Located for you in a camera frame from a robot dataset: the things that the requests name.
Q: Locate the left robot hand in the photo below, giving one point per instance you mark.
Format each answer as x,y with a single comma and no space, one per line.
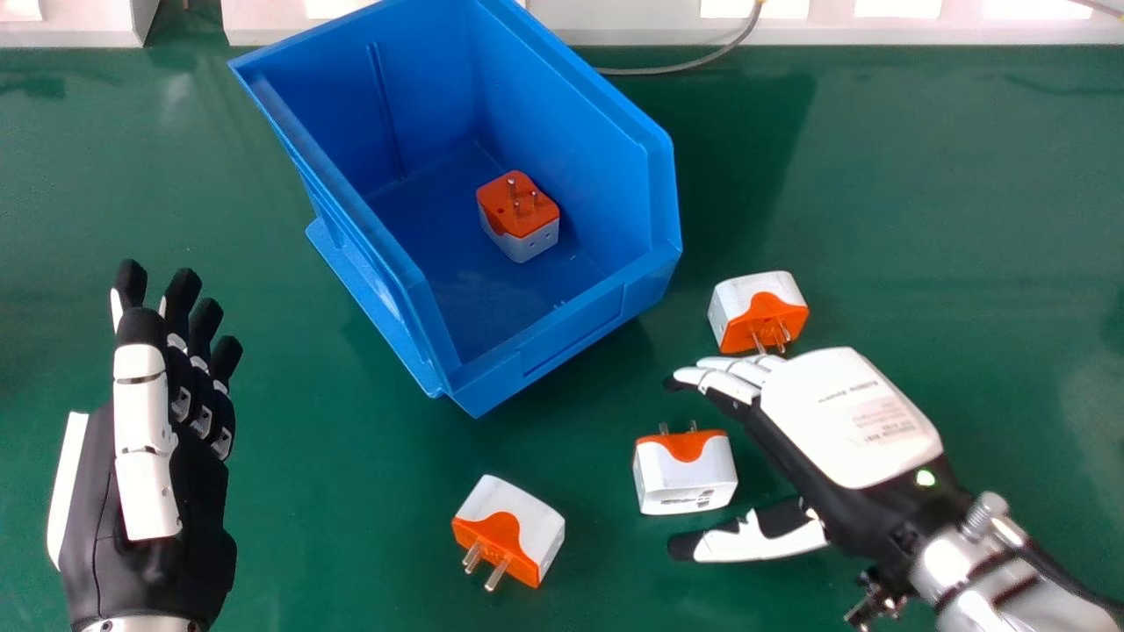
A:
145,491

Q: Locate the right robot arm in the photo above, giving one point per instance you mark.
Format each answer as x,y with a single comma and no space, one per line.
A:
1010,570

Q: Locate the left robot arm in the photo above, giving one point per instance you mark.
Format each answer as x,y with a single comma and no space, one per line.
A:
132,625

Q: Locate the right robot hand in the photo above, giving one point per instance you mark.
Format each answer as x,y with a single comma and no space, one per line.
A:
843,439

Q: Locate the white-and-orange plug adapter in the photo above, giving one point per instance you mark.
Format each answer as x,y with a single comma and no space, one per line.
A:
509,527
520,215
757,309
685,470

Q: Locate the blue plastic bin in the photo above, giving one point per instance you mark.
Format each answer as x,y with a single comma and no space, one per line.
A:
492,202

